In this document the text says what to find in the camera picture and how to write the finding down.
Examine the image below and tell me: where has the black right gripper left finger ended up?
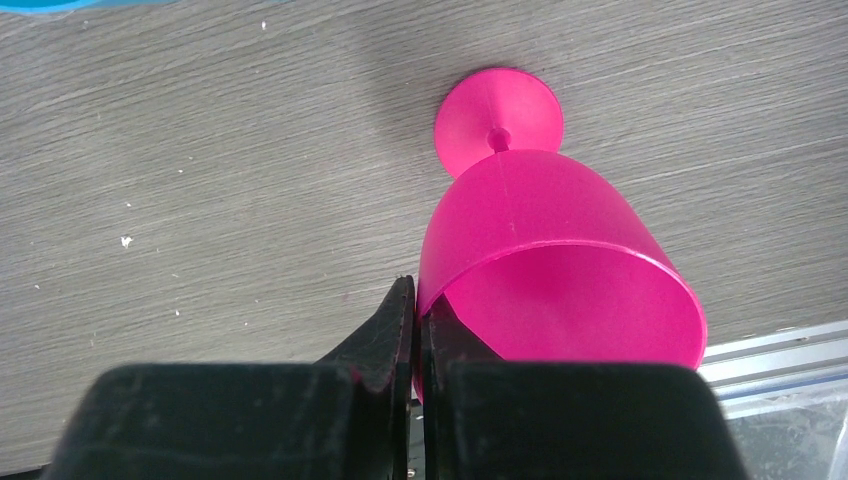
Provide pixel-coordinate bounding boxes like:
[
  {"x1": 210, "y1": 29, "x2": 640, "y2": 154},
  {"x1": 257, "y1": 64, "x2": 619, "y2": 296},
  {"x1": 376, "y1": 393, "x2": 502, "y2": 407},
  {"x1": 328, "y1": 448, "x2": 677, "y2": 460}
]
[{"x1": 44, "y1": 276, "x2": 415, "y2": 479}]

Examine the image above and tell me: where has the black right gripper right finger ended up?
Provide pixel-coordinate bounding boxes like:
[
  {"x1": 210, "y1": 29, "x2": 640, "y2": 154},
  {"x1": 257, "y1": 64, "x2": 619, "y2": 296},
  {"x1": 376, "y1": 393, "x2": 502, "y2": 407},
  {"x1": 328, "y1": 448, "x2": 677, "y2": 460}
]
[{"x1": 421, "y1": 298, "x2": 747, "y2": 479}]

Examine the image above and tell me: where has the pink wine glass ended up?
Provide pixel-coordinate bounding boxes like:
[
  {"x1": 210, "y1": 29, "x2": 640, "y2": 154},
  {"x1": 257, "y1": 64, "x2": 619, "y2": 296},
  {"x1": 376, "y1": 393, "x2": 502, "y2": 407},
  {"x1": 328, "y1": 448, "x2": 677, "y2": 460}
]
[{"x1": 417, "y1": 68, "x2": 708, "y2": 369}]

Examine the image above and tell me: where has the blue wine glass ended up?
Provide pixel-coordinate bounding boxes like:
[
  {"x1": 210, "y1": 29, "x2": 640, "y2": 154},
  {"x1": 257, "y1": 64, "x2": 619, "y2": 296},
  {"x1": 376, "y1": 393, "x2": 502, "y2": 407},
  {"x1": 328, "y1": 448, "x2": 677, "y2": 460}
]
[{"x1": 1, "y1": 0, "x2": 170, "y2": 15}]

